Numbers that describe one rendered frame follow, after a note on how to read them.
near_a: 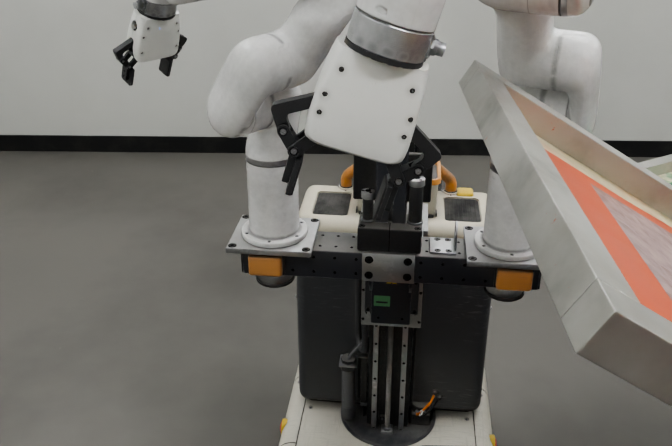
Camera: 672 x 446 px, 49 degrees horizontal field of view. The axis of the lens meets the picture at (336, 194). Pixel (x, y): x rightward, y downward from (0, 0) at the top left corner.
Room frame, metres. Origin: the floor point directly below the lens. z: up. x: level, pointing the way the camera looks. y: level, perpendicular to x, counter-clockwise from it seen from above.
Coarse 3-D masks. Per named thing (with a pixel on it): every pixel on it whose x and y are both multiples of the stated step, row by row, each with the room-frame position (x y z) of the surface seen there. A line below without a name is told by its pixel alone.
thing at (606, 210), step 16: (560, 160) 0.85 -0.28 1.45; (576, 176) 0.82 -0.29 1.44; (576, 192) 0.75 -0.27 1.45; (592, 192) 0.79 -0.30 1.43; (608, 192) 0.84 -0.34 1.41; (592, 208) 0.72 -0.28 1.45; (608, 208) 0.76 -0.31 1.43; (624, 208) 0.81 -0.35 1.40; (608, 224) 0.69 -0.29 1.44; (624, 224) 0.73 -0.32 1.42; (640, 224) 0.78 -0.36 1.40; (656, 224) 0.83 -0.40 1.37; (624, 240) 0.67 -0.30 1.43; (640, 240) 0.71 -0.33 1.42; (656, 240) 0.75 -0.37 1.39; (656, 256) 0.68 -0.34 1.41
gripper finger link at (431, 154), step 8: (416, 128) 0.66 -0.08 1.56; (416, 136) 0.66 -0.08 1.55; (424, 136) 0.66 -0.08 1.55; (416, 144) 0.66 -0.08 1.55; (424, 144) 0.66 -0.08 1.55; (432, 144) 0.66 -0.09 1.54; (424, 152) 0.66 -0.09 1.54; (432, 152) 0.66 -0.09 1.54; (440, 152) 0.66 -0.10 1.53; (416, 160) 0.67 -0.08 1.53; (424, 160) 0.66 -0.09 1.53; (432, 160) 0.66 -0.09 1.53; (424, 168) 0.66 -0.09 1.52
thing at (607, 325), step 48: (480, 96) 0.84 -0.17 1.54; (528, 96) 0.93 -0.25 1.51; (528, 144) 0.66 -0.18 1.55; (576, 144) 0.91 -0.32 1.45; (528, 192) 0.57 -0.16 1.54; (528, 240) 0.51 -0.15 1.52; (576, 240) 0.46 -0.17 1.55; (576, 288) 0.42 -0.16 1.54; (624, 288) 0.42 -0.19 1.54; (576, 336) 0.38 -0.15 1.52; (624, 336) 0.37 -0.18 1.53
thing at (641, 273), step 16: (592, 224) 0.66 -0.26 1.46; (608, 240) 0.64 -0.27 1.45; (624, 256) 0.62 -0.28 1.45; (640, 256) 0.65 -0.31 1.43; (624, 272) 0.57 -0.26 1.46; (640, 272) 0.60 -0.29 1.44; (656, 272) 0.62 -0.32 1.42; (640, 288) 0.55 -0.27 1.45; (656, 288) 0.58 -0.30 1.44; (656, 304) 0.53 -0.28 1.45
